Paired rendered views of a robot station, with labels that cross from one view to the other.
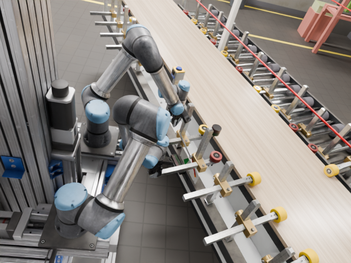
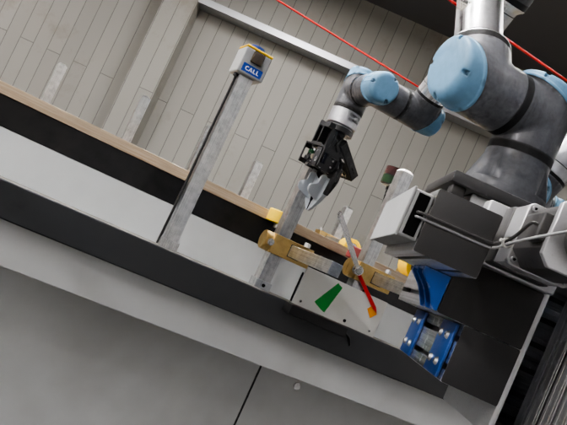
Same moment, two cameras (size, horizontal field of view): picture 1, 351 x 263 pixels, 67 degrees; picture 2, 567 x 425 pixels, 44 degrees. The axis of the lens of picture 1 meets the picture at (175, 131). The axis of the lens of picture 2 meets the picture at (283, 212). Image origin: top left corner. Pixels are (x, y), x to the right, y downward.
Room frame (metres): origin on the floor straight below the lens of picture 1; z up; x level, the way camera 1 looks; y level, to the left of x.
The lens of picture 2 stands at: (1.01, 1.68, 0.79)
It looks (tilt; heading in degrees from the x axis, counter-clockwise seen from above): 3 degrees up; 284
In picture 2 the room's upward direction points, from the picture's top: 25 degrees clockwise
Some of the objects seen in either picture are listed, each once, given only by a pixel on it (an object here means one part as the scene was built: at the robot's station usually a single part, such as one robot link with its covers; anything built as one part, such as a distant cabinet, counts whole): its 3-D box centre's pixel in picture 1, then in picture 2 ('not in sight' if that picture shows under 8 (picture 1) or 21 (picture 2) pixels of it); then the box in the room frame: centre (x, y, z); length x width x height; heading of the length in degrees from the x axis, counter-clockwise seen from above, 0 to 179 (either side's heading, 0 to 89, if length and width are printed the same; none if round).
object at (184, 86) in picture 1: (182, 90); (357, 91); (1.37, 0.03, 1.24); 0.09 x 0.08 x 0.11; 123
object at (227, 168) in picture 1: (217, 186); not in sight; (1.00, -0.34, 0.89); 0.03 x 0.03 x 0.48; 35
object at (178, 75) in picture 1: (177, 73); (250, 66); (1.62, 0.10, 1.18); 0.07 x 0.07 x 0.08; 35
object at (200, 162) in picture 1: (199, 162); (367, 275); (1.19, -0.21, 0.84); 0.13 x 0.06 x 0.05; 35
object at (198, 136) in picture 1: (177, 141); (297, 255); (1.35, -0.04, 0.82); 0.43 x 0.03 x 0.04; 125
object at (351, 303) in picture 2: (188, 165); (341, 303); (1.22, -0.16, 0.75); 0.26 x 0.01 x 0.10; 35
